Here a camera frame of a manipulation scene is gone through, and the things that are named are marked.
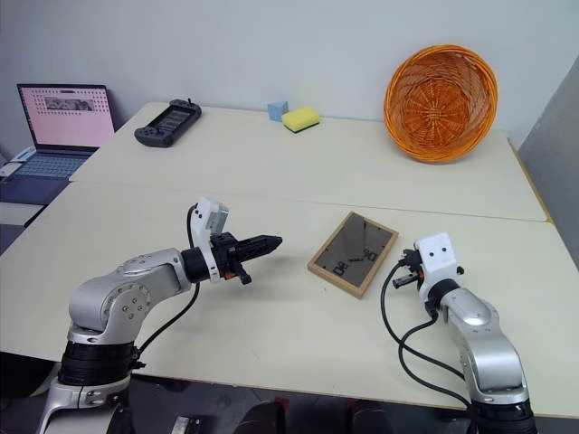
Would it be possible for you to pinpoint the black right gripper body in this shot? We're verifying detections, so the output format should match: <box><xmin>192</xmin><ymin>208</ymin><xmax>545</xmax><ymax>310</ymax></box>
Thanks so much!
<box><xmin>393</xmin><ymin>252</ymin><xmax>424</xmax><ymax>291</ymax></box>

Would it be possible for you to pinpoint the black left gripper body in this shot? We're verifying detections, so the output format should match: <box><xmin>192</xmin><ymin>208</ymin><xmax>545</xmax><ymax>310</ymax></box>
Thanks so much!
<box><xmin>210</xmin><ymin>232</ymin><xmax>252</xmax><ymax>287</ymax></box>

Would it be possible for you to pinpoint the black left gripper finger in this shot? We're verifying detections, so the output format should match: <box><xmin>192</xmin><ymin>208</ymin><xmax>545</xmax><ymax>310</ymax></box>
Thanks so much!
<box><xmin>235</xmin><ymin>234</ymin><xmax>284</xmax><ymax>251</ymax></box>
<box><xmin>236</xmin><ymin>247</ymin><xmax>279</xmax><ymax>264</ymax></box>

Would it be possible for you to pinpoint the wooden picture frame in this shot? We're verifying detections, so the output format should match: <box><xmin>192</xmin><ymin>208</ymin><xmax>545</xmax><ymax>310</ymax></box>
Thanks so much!
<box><xmin>307</xmin><ymin>211</ymin><xmax>400</xmax><ymax>300</ymax></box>

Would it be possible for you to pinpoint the open laptop with pink screen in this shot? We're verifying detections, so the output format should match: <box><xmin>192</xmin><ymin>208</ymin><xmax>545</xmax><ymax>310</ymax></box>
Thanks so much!
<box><xmin>0</xmin><ymin>83</ymin><xmax>117</xmax><ymax>207</ymax></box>

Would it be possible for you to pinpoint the yellow sponge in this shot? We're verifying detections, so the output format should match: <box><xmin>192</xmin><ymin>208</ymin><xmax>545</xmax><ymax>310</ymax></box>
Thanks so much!
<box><xmin>280</xmin><ymin>106</ymin><xmax>321</xmax><ymax>135</ymax></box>

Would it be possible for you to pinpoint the light blue cube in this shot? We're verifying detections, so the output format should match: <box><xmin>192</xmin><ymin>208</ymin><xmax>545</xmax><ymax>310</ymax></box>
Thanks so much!
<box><xmin>266</xmin><ymin>99</ymin><xmax>290</xmax><ymax>123</ymax></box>

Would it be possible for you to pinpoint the black handheld game controller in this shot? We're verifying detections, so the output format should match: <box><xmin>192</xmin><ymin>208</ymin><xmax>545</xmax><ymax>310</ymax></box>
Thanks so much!
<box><xmin>134</xmin><ymin>98</ymin><xmax>203</xmax><ymax>148</ymax></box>

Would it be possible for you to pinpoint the orange wicker basket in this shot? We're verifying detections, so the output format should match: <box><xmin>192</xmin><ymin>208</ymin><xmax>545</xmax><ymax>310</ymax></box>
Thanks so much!
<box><xmin>383</xmin><ymin>43</ymin><xmax>499</xmax><ymax>164</ymax></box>

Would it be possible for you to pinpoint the dark rounded shape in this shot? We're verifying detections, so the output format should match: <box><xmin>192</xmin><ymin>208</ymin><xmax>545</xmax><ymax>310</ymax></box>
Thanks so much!
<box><xmin>346</xmin><ymin>398</ymin><xmax>394</xmax><ymax>434</ymax></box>
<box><xmin>234</xmin><ymin>397</ymin><xmax>287</xmax><ymax>434</ymax></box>

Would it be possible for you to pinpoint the grey partition panel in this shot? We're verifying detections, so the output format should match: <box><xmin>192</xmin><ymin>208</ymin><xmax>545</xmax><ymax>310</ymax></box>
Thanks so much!
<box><xmin>517</xmin><ymin>57</ymin><xmax>579</xmax><ymax>272</ymax></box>

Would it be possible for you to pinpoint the small grey metal box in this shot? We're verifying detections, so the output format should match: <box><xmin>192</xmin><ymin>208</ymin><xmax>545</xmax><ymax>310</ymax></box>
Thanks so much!
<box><xmin>173</xmin><ymin>415</ymin><xmax>204</xmax><ymax>434</ymax></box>

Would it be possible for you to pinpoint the white and blue small box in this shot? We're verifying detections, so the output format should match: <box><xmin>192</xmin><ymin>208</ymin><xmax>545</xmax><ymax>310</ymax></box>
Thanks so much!
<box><xmin>7</xmin><ymin>146</ymin><xmax>36</xmax><ymax>164</ymax></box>

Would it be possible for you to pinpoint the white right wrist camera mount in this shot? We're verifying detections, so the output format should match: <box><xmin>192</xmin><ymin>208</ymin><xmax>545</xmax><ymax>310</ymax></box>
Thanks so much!
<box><xmin>415</xmin><ymin>232</ymin><xmax>465</xmax><ymax>300</ymax></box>

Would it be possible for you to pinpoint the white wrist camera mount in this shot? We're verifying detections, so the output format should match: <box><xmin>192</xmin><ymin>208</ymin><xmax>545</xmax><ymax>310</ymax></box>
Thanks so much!
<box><xmin>415</xmin><ymin>232</ymin><xmax>465</xmax><ymax>300</ymax></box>
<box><xmin>192</xmin><ymin>196</ymin><xmax>232</xmax><ymax>284</ymax></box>

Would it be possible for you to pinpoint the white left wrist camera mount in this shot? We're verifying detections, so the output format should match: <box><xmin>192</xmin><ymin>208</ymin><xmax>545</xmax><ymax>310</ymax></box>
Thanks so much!
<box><xmin>192</xmin><ymin>196</ymin><xmax>232</xmax><ymax>284</ymax></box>

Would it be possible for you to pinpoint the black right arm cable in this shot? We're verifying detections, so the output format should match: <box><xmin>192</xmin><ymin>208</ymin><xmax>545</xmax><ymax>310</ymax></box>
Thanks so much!
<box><xmin>381</xmin><ymin>261</ymin><xmax>476</xmax><ymax>410</ymax></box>

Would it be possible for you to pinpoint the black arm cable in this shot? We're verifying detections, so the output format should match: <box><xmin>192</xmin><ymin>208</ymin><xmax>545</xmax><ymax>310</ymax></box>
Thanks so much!
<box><xmin>133</xmin><ymin>203</ymin><xmax>203</xmax><ymax>363</ymax></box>
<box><xmin>381</xmin><ymin>261</ymin><xmax>476</xmax><ymax>410</ymax></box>

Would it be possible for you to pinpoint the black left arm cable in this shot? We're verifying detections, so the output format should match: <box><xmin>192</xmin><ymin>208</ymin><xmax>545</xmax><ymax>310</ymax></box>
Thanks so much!
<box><xmin>133</xmin><ymin>203</ymin><xmax>203</xmax><ymax>363</ymax></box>

